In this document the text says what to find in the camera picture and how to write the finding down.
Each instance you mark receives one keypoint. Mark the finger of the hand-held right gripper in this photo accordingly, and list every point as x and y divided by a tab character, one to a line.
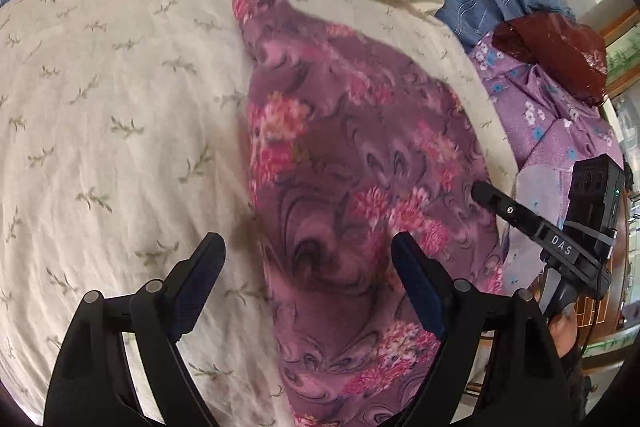
505	207

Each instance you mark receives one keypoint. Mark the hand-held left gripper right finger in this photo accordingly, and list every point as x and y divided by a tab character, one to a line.
420	292

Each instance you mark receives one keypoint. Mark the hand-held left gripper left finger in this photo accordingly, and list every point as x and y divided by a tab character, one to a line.
192	292

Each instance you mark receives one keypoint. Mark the purple floral garment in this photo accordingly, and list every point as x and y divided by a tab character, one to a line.
350	182

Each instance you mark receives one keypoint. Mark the person's right hand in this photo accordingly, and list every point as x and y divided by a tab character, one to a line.
565	332

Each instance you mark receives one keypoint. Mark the lilac floral blanket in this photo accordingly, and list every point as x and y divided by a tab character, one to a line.
540	122

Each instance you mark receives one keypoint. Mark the dark red cloth bundle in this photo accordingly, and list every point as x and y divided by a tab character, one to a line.
555	52

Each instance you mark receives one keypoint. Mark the cream leaf-print bedsheet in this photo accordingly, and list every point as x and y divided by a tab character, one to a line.
125	132

